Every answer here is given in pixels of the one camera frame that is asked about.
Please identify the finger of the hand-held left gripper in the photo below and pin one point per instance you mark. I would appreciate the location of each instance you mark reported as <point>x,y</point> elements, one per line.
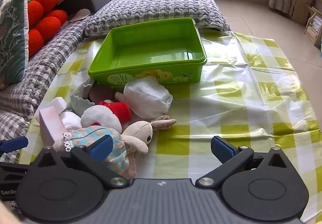
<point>15,144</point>

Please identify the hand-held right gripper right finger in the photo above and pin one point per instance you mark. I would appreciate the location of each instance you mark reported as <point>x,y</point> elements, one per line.
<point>222,148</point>

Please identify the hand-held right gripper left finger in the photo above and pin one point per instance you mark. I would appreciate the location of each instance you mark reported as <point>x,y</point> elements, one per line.
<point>102,148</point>

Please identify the red and white plush toy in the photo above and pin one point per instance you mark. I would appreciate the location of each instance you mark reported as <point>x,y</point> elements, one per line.
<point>100,115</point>

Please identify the rabbit doll with patterned dress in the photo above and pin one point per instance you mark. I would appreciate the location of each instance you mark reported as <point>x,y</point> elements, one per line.
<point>135,138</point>

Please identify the white cloth hat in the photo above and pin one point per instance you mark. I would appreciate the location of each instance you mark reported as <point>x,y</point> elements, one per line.
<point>148,98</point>

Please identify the green plastic box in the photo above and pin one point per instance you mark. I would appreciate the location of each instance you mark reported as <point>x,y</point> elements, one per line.
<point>151,45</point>

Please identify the yellow checkered plastic tablecloth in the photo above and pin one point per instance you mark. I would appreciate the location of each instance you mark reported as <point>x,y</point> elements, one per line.
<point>226,113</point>

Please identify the white foam block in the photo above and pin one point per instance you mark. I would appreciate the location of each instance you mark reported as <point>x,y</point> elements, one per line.
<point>51,123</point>

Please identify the small white cloth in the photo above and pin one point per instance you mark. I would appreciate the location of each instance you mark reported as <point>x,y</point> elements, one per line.
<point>70,119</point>

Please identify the grey quilted sofa cover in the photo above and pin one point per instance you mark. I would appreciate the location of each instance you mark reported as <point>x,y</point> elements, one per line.
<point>45,62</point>

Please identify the teal coral print pillow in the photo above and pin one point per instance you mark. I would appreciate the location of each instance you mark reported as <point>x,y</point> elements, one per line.
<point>12,37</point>

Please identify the orange plush carrot pillow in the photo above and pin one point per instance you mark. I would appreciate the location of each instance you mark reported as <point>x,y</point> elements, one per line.
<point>46,25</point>

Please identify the white paper fan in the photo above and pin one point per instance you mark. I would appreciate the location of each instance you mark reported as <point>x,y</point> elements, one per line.
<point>79,15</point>

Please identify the small wooden rack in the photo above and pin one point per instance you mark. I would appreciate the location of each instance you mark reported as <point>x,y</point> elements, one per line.
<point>314,28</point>

